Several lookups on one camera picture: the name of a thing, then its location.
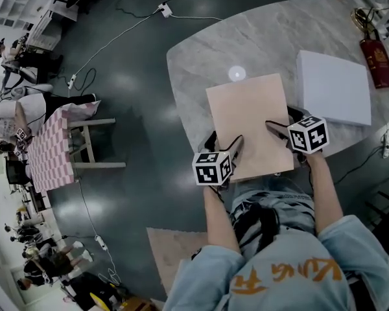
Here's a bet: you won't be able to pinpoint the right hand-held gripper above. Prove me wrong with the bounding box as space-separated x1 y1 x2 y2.
265 105 331 168

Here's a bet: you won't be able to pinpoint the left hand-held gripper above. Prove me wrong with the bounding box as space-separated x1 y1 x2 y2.
191 130 246 190

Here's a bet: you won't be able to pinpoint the pink box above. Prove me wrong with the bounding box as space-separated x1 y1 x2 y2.
206 73 295 183

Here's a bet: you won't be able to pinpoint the white box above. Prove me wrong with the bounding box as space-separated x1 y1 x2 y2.
295 49 373 126

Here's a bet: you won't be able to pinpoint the person's right forearm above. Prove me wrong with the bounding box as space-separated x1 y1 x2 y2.
306 152 344 238

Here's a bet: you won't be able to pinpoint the person's left forearm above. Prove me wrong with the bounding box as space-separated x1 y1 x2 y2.
203 185 241 255

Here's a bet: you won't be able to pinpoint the person's light denim jeans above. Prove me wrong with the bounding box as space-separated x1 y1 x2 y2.
228 173 316 239

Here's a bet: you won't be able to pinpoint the red hardcover book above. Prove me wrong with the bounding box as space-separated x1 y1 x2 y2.
359 38 389 89

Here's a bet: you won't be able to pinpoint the beige floor mat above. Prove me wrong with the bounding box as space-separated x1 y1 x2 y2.
146 227 211 297

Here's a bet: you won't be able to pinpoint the person's light blue shirt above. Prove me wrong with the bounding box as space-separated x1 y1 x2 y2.
161 214 389 311

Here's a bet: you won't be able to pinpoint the pink checkered table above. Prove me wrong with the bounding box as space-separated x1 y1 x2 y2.
25 99 127 194

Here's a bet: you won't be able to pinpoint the white cubby bookshelf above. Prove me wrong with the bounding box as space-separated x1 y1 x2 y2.
0 0 53 30

